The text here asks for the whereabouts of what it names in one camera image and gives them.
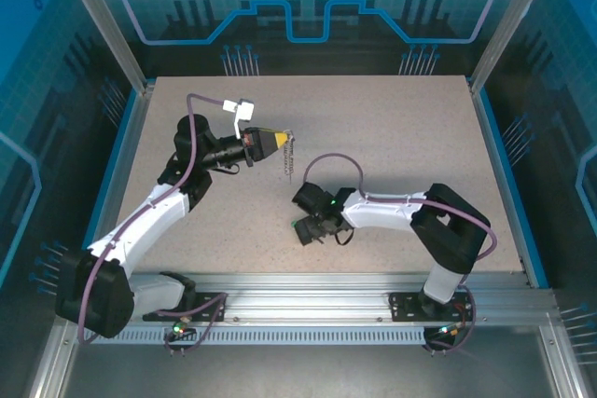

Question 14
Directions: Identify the thin grey cable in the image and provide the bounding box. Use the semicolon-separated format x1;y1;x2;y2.
279;140;300;187

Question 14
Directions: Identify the grey metal shelf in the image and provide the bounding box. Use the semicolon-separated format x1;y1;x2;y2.
58;344;563;398

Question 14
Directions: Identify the small LED adapter board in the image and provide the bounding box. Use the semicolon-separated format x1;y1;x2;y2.
162;317;197;357
423;321;467;355

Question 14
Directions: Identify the blue circuit print side panel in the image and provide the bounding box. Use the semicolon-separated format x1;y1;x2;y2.
0;0;141;324
484;0;597;362

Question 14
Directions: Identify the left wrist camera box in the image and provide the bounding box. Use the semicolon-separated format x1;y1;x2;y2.
222;98;257;122

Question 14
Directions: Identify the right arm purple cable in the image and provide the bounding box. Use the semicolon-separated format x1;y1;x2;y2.
302;152;499;355

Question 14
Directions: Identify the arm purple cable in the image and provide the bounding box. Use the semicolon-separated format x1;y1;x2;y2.
76;92;234;357
302;152;499;355

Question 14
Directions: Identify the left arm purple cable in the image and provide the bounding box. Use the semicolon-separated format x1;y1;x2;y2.
76;92;234;357

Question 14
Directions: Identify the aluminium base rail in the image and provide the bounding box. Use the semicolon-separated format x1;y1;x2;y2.
55;270;559;330

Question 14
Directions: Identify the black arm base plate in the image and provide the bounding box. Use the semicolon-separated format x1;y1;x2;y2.
387;290;472;323
142;292;229;323

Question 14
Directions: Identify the slotted grey cable duct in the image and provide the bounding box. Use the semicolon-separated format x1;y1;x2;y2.
73;326;467;348

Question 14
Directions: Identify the aluminium enclosure post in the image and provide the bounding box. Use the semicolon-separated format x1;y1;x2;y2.
51;0;158;94
467;0;546;94

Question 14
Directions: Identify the aluminium side rail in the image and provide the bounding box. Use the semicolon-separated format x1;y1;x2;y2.
468;83;550;290

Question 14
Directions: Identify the aluminium frame bar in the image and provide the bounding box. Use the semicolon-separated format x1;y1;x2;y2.
535;313;591;398
25;321;80;398

